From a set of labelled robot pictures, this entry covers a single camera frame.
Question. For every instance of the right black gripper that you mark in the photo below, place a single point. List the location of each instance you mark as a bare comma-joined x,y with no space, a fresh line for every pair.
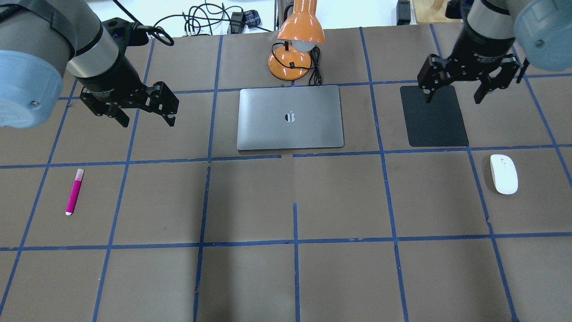
481,48

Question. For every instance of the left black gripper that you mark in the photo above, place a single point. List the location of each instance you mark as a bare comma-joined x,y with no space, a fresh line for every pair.
108,76

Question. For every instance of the white computer mouse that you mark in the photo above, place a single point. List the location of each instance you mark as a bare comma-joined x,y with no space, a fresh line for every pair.
504,174

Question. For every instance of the pink marker pen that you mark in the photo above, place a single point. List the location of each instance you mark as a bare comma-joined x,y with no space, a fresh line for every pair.
75,190

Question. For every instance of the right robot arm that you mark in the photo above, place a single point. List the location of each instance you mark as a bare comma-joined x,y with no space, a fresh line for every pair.
499,40

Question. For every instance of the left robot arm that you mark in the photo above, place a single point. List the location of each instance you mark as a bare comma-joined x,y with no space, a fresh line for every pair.
43,39

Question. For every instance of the black mousepad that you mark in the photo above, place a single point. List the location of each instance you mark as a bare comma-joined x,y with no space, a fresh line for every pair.
438,123

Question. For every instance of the silver closed laptop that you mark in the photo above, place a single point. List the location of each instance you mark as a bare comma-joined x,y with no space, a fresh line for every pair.
295,117

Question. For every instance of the orange desk lamp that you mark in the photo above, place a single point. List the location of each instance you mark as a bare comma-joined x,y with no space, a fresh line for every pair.
296,53

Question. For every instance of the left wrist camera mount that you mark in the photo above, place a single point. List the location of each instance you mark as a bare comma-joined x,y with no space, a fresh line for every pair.
134,34

